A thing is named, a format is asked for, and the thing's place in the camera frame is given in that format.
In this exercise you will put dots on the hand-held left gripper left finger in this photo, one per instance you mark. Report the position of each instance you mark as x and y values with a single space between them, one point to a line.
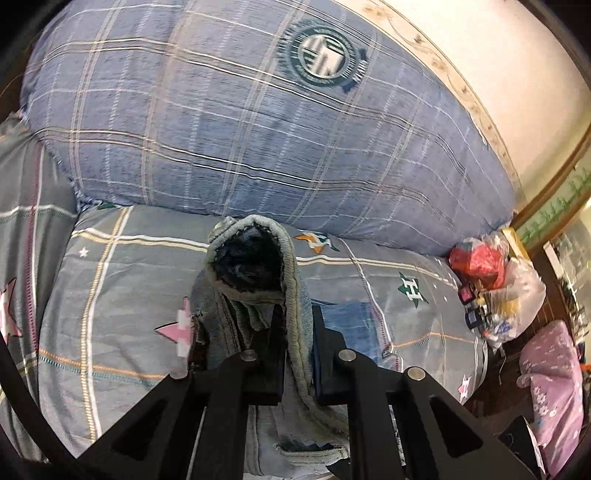
267 369

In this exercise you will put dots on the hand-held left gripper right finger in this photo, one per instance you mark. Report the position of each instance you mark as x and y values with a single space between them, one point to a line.
319 371

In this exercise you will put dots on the faded blue denim pants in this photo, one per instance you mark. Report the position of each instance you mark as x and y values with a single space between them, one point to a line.
281 277

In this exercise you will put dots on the small dark box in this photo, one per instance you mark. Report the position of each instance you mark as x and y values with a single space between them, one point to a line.
473 320

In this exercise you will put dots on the grey plaid bed sheet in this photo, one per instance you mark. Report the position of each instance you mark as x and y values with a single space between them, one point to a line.
115 300

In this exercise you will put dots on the small pink box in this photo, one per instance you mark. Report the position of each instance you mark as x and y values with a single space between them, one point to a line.
467 293

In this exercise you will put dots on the red plastic bag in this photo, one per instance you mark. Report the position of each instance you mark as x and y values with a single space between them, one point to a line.
478 263

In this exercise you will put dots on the white plastic bag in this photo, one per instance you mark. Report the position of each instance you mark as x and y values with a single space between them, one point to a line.
524 286

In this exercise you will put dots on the purple floral cloth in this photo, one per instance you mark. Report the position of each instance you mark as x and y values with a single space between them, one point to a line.
554 378

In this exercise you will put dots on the blue plaid pillow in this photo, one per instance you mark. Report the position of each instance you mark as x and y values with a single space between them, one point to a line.
231 115

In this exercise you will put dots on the grey pillow with pink star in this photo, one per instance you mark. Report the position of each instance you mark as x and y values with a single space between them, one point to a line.
27 230

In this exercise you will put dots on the wooden frame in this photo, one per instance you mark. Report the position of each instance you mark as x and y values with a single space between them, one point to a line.
554 194

